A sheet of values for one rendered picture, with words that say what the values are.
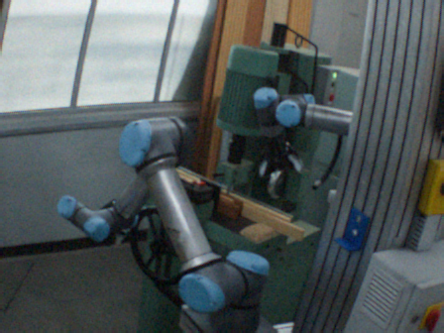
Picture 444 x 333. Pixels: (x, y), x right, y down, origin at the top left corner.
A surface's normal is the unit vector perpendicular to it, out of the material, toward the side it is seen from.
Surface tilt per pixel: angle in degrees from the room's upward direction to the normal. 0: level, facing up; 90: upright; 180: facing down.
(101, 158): 90
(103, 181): 90
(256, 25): 87
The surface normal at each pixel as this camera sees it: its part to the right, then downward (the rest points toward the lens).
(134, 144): -0.68, 0.00
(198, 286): -0.58, 0.23
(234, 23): 0.66, 0.29
